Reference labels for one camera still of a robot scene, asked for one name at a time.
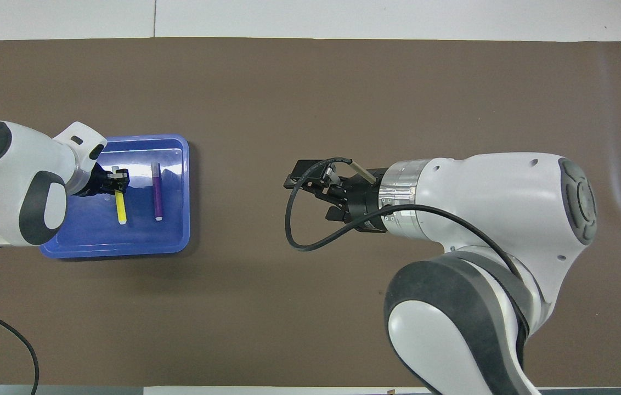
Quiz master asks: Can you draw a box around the blue plastic tray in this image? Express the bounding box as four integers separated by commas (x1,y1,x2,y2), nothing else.
38,133,190,259

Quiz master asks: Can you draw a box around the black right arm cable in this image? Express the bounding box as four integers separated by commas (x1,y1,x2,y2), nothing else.
284,157,522,280

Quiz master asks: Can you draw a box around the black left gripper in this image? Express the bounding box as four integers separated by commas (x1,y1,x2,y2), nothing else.
74,162,131,198

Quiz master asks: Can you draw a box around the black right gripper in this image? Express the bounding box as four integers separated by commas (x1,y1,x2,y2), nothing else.
283,159,394,234

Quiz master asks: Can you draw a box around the brown table mat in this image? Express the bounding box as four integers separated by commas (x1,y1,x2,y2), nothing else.
0,37,621,388

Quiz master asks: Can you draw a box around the purple pen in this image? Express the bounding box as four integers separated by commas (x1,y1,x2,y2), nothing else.
151,162,164,222

